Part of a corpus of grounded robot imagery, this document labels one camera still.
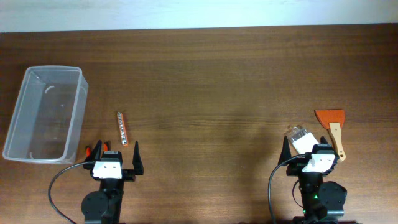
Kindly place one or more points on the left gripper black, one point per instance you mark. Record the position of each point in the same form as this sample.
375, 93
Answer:
130, 175

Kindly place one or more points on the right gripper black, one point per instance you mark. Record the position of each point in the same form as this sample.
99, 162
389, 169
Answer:
296, 168

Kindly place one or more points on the clear plastic container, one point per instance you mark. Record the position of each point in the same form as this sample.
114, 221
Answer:
47, 119

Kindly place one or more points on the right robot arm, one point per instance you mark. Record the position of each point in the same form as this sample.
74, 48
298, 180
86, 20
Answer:
322, 202

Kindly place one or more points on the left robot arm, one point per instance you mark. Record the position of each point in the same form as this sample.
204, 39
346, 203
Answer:
104, 205

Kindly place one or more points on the orange socket bit holder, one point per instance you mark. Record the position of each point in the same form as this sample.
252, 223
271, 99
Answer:
122, 129

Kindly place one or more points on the red handled pliers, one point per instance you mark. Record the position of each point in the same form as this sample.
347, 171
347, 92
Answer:
88, 149

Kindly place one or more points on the orange scraper with wooden handle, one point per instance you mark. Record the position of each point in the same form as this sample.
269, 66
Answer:
333, 120

